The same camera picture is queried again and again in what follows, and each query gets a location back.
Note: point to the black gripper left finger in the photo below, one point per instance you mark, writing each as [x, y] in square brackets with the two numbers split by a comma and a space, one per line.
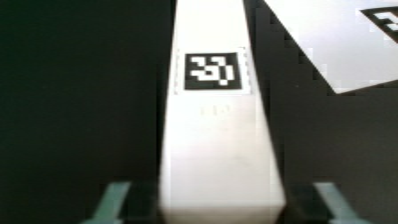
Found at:
[106, 215]

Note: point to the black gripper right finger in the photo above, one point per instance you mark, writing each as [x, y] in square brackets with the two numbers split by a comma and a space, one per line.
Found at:
[344, 213]

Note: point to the white leg with tag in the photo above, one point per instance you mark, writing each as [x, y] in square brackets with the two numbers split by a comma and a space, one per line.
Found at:
[222, 185]

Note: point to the tag marker base plate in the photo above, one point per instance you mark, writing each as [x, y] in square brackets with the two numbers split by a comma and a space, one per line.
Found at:
[346, 33]

